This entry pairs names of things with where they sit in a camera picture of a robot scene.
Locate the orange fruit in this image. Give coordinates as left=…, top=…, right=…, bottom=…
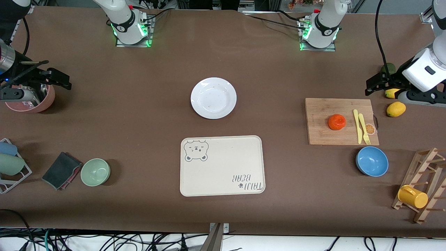
left=328, top=114, right=347, bottom=131

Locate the white round plate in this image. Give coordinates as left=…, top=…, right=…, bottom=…
left=191, top=77, right=237, bottom=120

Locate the pink bowl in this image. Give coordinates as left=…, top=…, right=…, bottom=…
left=5, top=84, right=55, bottom=114

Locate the metal scoop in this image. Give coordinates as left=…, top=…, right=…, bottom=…
left=21, top=84, right=48, bottom=107

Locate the yellow plastic fork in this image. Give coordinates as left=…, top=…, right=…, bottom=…
left=358, top=113, right=371, bottom=145

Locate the yellow plastic knife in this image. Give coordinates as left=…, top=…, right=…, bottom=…
left=353, top=109, right=363, bottom=144

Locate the wooden cutting board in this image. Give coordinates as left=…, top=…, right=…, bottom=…
left=305, top=98, right=380, bottom=146

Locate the blue bowl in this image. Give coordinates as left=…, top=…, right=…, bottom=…
left=356, top=146, right=389, bottom=177

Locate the blue cup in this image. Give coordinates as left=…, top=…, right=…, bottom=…
left=0, top=141, right=18, bottom=156

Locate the dark grey folded cloth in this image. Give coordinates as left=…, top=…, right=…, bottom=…
left=42, top=152, right=83, bottom=190

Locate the pale green cup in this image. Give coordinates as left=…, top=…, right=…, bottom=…
left=0, top=153, right=25, bottom=176

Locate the pink folded cloth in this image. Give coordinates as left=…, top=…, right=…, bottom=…
left=60, top=163, right=83, bottom=191

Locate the pale green bowl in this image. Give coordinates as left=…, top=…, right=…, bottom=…
left=80, top=158, right=111, bottom=187

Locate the yellow mug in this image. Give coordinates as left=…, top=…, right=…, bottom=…
left=398, top=185, right=429, bottom=209

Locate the wooden mug rack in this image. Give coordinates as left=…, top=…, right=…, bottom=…
left=392, top=147, right=446, bottom=224

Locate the cream tray with bear print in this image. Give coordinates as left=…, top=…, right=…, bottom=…
left=180, top=135, right=266, bottom=197

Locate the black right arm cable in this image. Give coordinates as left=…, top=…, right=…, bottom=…
left=22, top=17, right=30, bottom=56

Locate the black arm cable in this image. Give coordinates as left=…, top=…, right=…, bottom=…
left=375, top=0, right=392, bottom=75
left=22, top=17, right=30, bottom=56

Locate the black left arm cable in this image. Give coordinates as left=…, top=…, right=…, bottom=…
left=375, top=0, right=392, bottom=75

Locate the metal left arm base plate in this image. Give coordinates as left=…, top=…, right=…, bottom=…
left=298, top=17, right=337, bottom=52

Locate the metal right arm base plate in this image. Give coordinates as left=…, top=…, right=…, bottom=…
left=116, top=16, right=154, bottom=47

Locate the white wire rack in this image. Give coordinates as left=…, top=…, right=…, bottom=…
left=0, top=138, right=32, bottom=194

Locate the black right base cable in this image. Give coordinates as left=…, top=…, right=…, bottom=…
left=138, top=9, right=171, bottom=26

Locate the black base cable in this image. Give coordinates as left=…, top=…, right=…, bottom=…
left=138, top=9, right=171, bottom=26
left=244, top=10, right=307, bottom=31

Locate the black left base cable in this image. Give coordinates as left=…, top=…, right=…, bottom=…
left=244, top=10, right=307, bottom=31

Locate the black floor cable bundle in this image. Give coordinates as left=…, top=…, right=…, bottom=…
left=0, top=208, right=398, bottom=251

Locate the metal table edge bracket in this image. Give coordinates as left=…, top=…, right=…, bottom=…
left=208, top=223, right=229, bottom=251

